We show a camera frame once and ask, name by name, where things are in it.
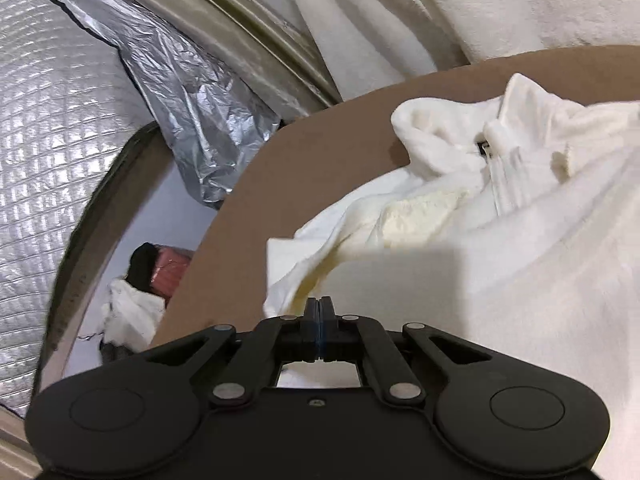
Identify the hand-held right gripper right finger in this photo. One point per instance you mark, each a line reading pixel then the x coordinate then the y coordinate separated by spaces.
pixel 326 330

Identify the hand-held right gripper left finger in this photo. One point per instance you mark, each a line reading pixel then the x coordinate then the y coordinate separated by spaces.
pixel 311 330

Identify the white fleece sweater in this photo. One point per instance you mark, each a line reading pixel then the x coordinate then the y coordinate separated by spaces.
pixel 500 260

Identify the red box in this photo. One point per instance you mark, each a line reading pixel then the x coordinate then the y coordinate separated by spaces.
pixel 170 270

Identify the black cloth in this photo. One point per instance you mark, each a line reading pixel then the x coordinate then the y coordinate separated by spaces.
pixel 142 265

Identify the white crumpled cloth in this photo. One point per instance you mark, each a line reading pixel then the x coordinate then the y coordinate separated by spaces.
pixel 130 315

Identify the crinkled silver foil sheet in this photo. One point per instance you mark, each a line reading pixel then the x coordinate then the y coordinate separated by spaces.
pixel 200 110

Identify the quilted silver foil window cover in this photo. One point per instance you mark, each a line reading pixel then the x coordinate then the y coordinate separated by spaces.
pixel 50 160

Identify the beige curtain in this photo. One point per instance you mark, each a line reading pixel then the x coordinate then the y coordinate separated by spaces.
pixel 250 15

